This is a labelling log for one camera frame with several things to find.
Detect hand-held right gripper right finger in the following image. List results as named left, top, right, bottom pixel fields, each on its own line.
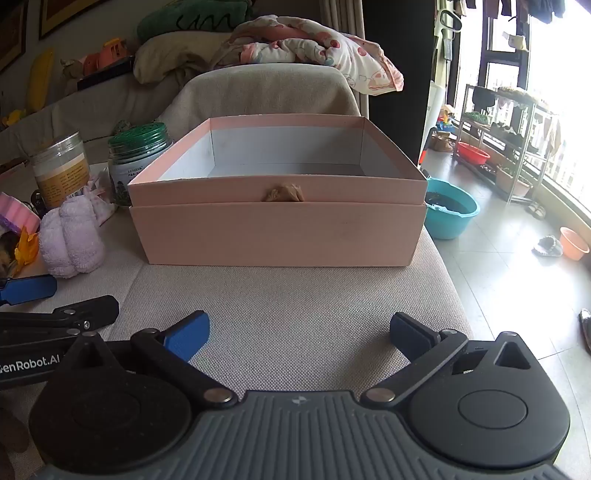
left=360, top=312, right=533, bottom=408

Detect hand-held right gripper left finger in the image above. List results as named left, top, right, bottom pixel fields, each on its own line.
left=65, top=310, right=237, bottom=409

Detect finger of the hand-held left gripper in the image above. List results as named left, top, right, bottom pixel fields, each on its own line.
left=0, top=295, right=120, bottom=333
left=0, top=274, right=58, bottom=306

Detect yellow artificial flower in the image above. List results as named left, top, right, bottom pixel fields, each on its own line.
left=14, top=228, right=40, bottom=267

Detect lavender towel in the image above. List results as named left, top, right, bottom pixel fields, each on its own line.
left=39, top=196, right=106, bottom=280

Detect pink striped sponge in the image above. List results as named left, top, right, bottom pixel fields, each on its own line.
left=0, top=192, right=41, bottom=234

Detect pink cardboard box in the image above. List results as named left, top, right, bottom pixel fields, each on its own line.
left=128, top=116, right=429, bottom=267

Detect teal plastic basin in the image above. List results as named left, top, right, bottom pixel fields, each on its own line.
left=423, top=178, right=480, bottom=240

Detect beige label jar white lid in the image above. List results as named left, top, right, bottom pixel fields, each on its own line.
left=31, top=131, right=94, bottom=209

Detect green lid glass jar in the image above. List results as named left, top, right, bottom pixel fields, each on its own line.
left=108, top=122, right=174, bottom=206

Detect potted plant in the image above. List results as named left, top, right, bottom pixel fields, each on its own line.
left=495, top=159, right=533, bottom=198

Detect orange plastic basin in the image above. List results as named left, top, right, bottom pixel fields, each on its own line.
left=560, top=226, right=591, bottom=262

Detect red plastic basin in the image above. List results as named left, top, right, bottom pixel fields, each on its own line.
left=457, top=141, right=491, bottom=166

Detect yellow banana plush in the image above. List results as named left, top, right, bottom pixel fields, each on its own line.
left=26, top=48, right=55, bottom=114

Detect metal shoe rack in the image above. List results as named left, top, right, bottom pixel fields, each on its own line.
left=451, top=84, right=556, bottom=205

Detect black flat object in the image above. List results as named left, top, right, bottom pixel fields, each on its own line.
left=76, top=56, right=136, bottom=92

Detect orange plush toy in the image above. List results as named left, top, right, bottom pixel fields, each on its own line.
left=82, top=39, right=129, bottom=77

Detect beige pillow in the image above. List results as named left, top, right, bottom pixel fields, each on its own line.
left=133, top=31, right=232, bottom=86

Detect floral printed blanket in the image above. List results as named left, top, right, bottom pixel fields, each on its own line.
left=214, top=15, right=405, bottom=96

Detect green plush cushion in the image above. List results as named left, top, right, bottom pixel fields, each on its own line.
left=137, top=0, right=254, bottom=43

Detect hanging clothes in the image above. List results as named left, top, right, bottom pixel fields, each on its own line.
left=464, top=0, right=568, bottom=25

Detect wooden picture frame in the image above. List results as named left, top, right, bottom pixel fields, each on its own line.
left=39, top=0, right=100, bottom=38
left=0, top=0, right=29, bottom=71

